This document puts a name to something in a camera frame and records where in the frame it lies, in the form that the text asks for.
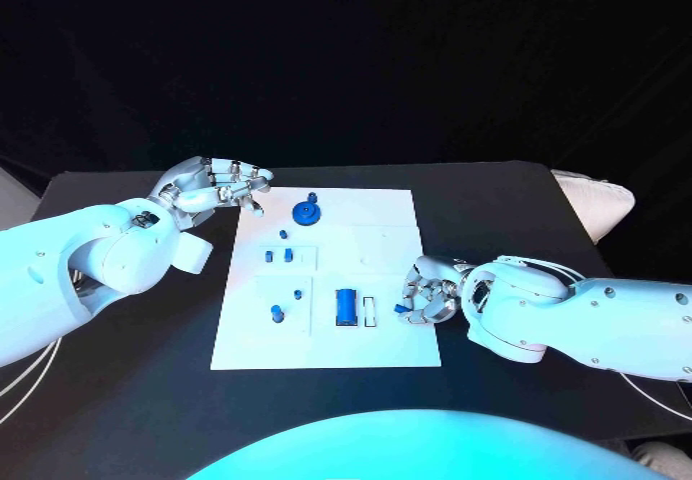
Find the blue long cylinder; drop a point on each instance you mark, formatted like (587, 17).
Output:
(346, 306)

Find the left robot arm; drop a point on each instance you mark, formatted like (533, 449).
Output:
(48, 255)

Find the white task board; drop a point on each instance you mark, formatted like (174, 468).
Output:
(324, 292)

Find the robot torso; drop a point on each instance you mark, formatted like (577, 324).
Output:
(427, 446)

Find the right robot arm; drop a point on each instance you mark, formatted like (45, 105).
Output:
(594, 318)

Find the white cloth bundle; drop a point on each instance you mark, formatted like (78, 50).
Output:
(594, 202)

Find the blue gear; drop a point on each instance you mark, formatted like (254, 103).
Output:
(306, 213)

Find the blue short cylinder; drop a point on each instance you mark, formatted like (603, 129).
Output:
(277, 314)

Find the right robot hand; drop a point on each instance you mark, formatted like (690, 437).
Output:
(430, 288)

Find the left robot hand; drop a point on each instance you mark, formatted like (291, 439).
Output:
(199, 180)

